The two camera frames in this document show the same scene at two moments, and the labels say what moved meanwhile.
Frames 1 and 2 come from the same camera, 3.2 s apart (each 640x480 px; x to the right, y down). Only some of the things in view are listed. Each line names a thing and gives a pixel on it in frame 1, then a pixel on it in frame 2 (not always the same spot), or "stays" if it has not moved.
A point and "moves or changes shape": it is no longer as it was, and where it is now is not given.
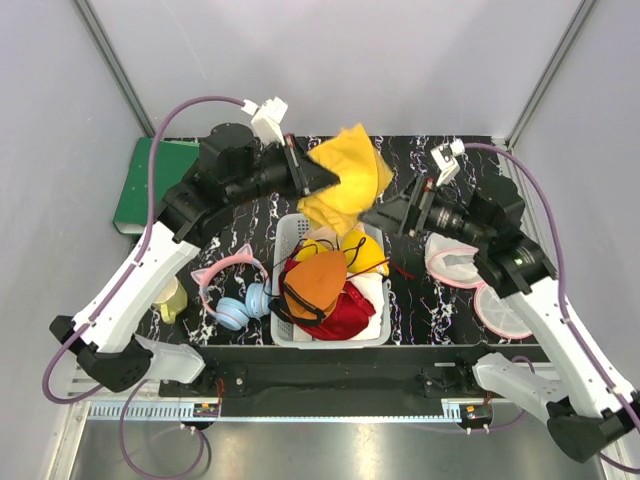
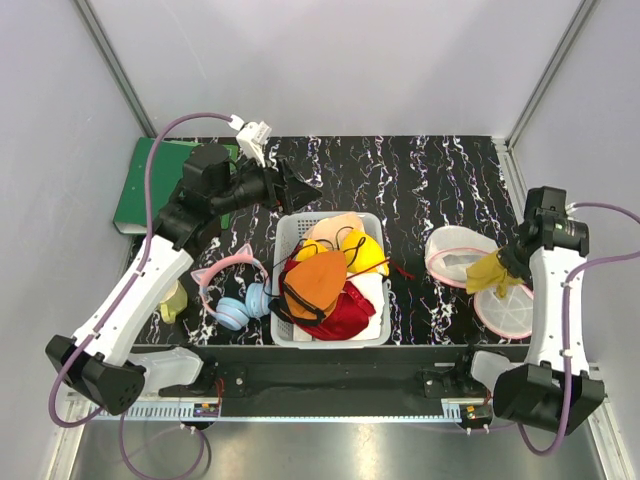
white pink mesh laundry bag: x=455 y=264 stays
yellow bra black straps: x=360 y=253 stays
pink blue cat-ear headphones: x=231 y=314 stays
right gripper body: x=438 y=215 → x=513 y=259
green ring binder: x=171 y=160 stays
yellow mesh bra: x=352 y=157 moves or changes shape
